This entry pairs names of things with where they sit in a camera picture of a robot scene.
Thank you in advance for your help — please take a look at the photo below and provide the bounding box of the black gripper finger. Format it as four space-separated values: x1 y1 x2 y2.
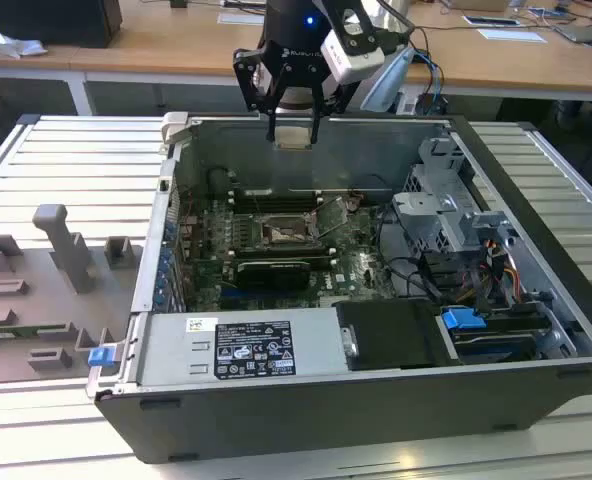
232 46 290 144
309 73 358 146

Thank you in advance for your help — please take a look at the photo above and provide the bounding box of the silver square CPU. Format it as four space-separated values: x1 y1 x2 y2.
273 124 313 151

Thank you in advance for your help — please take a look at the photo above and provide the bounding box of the metal socket cover frame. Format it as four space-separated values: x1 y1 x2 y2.
311 198 351 240

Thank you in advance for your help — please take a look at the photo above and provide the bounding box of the black RAM slot row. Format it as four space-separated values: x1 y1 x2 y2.
230 244 339 262
230 188 325 213

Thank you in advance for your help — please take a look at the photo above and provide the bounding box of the CPU socket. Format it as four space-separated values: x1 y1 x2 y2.
258 213 323 249

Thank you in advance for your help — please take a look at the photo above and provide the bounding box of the blue white connector box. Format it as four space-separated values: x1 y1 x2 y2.
399 91 450 116

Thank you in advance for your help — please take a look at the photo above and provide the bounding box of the wooden desk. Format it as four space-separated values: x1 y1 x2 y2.
0 0 592 116

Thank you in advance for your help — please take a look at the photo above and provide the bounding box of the metal disk bay cage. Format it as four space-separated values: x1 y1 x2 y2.
390 137 523 257

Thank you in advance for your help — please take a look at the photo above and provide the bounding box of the blue bordered flat device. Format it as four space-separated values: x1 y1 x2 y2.
463 14 523 28

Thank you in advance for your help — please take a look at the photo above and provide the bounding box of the green motherboard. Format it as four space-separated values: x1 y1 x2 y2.
175 192 402 311

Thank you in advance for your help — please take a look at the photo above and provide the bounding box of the white paper sheet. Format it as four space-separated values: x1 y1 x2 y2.
476 27 548 44

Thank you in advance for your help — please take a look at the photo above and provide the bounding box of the black graphics card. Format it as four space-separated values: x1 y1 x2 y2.
235 258 311 294

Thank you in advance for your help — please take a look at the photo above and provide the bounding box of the black box on desk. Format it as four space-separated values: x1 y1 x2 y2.
0 0 125 49

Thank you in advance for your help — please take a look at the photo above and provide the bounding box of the crumpled white paper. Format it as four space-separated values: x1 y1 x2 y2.
0 27 48 57

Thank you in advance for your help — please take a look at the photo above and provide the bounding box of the black plastic shroud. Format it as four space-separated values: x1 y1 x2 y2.
335 299 453 372

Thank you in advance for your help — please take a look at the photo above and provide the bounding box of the grey laptop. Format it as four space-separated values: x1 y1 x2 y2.
553 21 592 44

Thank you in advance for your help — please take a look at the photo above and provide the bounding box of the blue disk carrier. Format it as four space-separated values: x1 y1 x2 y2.
438 305 540 365

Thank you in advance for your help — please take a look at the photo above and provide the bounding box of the silver power supply unit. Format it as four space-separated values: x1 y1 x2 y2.
135 307 358 387

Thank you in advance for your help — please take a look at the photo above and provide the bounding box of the blue case latch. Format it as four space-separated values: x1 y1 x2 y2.
88 346 115 369

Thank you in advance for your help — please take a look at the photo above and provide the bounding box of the grey parts rack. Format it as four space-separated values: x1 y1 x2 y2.
0 202 145 386

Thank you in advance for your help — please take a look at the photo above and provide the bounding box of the black open PC case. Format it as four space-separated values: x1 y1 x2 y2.
88 112 592 464

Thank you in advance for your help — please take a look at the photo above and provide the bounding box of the green RAM stick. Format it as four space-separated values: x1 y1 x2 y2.
0 326 45 341

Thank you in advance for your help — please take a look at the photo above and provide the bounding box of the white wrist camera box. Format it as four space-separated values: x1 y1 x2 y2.
322 0 393 85

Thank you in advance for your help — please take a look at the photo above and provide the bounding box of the grey desk cable plate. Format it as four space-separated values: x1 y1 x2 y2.
217 11 268 26

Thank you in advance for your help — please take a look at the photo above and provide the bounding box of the grey case handle latch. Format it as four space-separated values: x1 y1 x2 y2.
160 111 193 147

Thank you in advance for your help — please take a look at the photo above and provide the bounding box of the black wire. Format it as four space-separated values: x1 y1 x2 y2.
381 255 448 307

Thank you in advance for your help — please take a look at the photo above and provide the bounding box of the coloured wire bundle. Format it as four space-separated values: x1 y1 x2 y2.
468 239 522 311

